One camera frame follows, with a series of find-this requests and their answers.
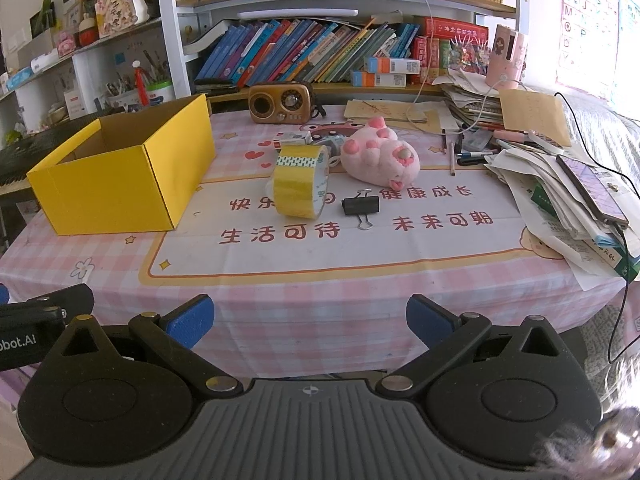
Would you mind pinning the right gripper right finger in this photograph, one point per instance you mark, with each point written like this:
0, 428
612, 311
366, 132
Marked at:
450, 340

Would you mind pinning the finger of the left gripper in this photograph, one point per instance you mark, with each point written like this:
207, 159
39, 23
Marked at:
71, 301

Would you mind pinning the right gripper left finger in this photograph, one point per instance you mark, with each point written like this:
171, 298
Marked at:
171, 338

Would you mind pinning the black binder clip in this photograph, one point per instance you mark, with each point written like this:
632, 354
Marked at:
361, 206

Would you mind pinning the pink plush paw toy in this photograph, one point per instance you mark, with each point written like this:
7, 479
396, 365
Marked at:
374, 154

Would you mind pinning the yellow tape roll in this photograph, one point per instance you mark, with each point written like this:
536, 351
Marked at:
300, 181

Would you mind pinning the blue toy truck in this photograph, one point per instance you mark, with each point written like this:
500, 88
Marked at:
332, 140

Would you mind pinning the yellow cardboard box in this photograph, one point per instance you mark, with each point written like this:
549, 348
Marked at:
128, 172

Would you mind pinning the pile of papers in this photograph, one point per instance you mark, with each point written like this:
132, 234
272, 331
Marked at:
551, 207

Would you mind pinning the pink checkered table mat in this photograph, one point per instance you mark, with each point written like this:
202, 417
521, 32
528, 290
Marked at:
299, 297

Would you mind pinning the smartphone with purple screen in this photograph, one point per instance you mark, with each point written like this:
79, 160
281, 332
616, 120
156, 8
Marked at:
595, 194

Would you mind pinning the flat cardboard sheets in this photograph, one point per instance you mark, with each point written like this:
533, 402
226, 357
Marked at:
432, 117

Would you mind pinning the red pen bottle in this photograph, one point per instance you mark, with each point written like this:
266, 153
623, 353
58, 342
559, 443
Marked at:
140, 83

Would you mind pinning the white green lidded jar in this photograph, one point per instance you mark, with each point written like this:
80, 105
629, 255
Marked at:
160, 92

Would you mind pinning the brown paper envelope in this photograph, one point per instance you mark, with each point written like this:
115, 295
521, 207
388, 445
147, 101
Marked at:
538, 112

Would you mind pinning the brown retro radio speaker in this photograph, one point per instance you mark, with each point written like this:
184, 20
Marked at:
281, 103

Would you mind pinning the white bookshelf unit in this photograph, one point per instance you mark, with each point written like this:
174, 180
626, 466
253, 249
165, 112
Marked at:
92, 69

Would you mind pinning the orange white medicine box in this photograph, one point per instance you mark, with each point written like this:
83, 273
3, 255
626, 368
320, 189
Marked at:
400, 66

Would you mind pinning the row of leaning books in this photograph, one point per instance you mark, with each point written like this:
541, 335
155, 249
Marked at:
307, 50

